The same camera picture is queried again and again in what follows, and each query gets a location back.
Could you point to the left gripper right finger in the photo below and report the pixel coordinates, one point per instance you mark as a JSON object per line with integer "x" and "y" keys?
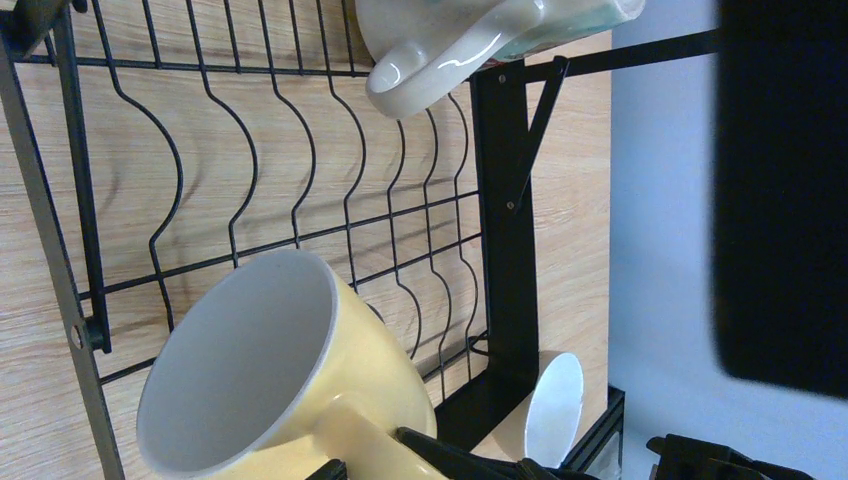
{"x": 687, "y": 458}

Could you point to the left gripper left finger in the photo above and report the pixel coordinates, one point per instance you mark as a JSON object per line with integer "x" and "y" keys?
{"x": 455, "y": 463}

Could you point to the yellow ceramic mug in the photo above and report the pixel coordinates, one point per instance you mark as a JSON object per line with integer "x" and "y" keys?
{"x": 277, "y": 369}

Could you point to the black wire dish rack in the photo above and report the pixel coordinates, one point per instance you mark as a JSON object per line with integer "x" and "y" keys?
{"x": 149, "y": 148}

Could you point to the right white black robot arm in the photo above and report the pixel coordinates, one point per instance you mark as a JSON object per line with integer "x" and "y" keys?
{"x": 779, "y": 220}

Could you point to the plain white bowl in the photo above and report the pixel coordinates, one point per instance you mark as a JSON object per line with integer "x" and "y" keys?
{"x": 544, "y": 425}

